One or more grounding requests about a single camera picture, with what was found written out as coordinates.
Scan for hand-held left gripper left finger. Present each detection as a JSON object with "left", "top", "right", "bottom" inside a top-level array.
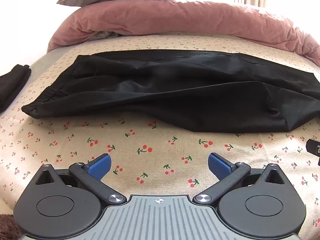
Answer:
[{"left": 34, "top": 153, "right": 127, "bottom": 204}]

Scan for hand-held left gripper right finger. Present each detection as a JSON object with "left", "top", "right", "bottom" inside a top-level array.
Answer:
[{"left": 193, "top": 152, "right": 287, "bottom": 204}]

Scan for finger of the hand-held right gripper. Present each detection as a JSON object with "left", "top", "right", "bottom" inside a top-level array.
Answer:
[{"left": 306, "top": 138, "right": 320, "bottom": 167}]

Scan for black pants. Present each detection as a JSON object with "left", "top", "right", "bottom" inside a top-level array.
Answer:
[{"left": 21, "top": 51, "right": 320, "bottom": 133}]

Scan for brown fuzzy cloth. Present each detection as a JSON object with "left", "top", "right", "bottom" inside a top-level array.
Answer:
[{"left": 0, "top": 214, "right": 17, "bottom": 240}]

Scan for dark folded cloth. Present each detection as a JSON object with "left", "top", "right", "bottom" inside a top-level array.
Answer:
[{"left": 0, "top": 64, "right": 32, "bottom": 113}]

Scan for grey crumpled cloth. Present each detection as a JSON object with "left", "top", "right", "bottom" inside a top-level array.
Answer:
[{"left": 86, "top": 31, "right": 118, "bottom": 40}]

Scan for pink duvet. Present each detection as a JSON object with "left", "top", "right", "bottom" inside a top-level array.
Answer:
[{"left": 47, "top": 0, "right": 320, "bottom": 64}]

